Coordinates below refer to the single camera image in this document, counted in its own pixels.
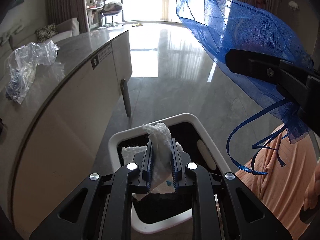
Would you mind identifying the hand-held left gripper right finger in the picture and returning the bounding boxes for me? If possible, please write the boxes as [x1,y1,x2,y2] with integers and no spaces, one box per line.
[171,138,293,240]

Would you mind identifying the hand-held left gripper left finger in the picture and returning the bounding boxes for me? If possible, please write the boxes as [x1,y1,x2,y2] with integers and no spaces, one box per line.
[29,140,154,240]

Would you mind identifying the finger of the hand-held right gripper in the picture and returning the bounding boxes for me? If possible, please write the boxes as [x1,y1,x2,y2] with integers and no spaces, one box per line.
[225,49,313,86]

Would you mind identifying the white knitted cloth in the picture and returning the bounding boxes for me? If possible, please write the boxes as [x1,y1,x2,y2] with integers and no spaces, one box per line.
[122,122,185,202]

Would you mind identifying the blue mesh drawstring bag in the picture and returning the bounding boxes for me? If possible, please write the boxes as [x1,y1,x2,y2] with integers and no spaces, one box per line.
[170,0,316,176]

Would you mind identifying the white square trash bin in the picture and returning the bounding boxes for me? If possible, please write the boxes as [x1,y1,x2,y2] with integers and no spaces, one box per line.
[108,113,232,233]

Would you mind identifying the person's right hand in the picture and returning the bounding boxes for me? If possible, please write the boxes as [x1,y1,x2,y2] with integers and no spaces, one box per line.
[303,166,320,214]

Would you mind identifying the beige marble top coffee table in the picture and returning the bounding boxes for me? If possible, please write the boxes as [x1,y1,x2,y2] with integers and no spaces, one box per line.
[0,27,133,230]

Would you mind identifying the person's pink ribbed clothing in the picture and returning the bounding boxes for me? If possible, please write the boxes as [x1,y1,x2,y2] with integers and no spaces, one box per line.
[235,125,320,238]

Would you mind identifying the black framed window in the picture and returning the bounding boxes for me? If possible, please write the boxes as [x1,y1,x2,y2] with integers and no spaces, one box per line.
[104,0,173,23]

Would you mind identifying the grey swivel chair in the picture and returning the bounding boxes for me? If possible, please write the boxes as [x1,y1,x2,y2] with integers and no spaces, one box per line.
[101,1,124,28]

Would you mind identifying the light grey fabric sofa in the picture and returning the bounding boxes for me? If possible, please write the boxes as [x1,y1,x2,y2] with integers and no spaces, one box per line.
[0,17,80,63]

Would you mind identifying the clear crumpled plastic bag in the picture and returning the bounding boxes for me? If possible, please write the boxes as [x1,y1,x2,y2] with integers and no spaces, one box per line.
[5,41,61,105]

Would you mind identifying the cluttered white desk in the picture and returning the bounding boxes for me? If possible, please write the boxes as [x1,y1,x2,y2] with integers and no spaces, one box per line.
[86,0,105,30]

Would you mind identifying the black white floral pillow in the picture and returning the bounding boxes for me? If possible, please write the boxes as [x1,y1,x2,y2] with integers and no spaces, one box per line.
[36,23,58,43]

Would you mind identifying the brown pleated curtain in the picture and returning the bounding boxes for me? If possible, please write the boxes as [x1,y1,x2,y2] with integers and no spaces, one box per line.
[46,0,92,33]

